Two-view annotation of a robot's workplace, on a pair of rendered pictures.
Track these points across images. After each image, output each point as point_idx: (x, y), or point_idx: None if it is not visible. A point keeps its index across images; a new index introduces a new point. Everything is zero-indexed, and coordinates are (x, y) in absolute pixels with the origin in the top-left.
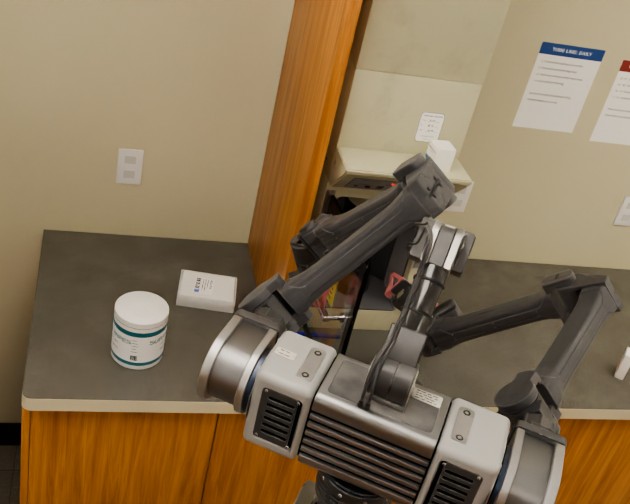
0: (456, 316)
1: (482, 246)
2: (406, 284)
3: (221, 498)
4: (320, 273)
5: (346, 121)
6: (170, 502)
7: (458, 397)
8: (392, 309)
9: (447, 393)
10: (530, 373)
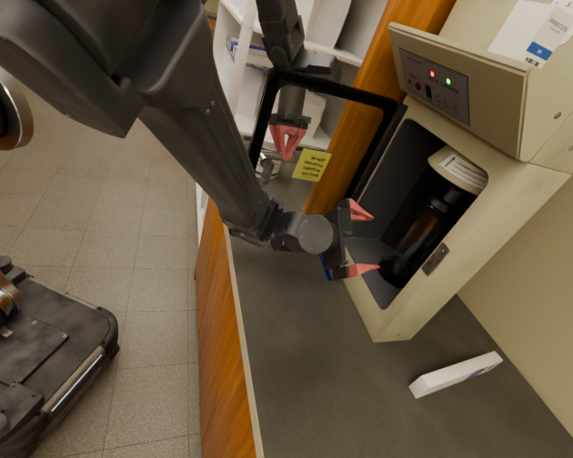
0: (288, 223)
1: None
2: (345, 206)
3: (213, 286)
4: None
5: (459, 0)
6: (210, 263)
7: (274, 401)
8: (381, 307)
9: (277, 384)
10: None
